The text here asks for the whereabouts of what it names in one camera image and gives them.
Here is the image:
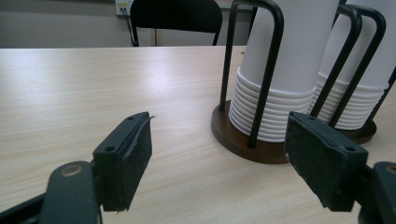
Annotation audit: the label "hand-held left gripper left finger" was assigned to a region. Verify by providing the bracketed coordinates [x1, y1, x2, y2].
[92, 111, 156, 213]

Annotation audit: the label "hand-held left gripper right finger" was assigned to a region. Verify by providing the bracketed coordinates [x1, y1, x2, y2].
[283, 111, 370, 213]

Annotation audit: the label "black wire cup holder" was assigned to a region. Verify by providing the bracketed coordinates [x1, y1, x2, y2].
[210, 0, 396, 165]

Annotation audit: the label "stack of white paper cups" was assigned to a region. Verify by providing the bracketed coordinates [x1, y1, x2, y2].
[228, 0, 340, 144]
[307, 0, 396, 131]

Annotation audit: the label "black folding chair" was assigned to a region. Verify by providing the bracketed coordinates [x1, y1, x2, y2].
[130, 0, 223, 48]

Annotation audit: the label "black socket cable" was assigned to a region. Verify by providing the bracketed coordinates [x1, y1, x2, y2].
[120, 7, 139, 48]

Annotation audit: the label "white wall socket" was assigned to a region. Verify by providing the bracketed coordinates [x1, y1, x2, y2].
[114, 0, 134, 17]

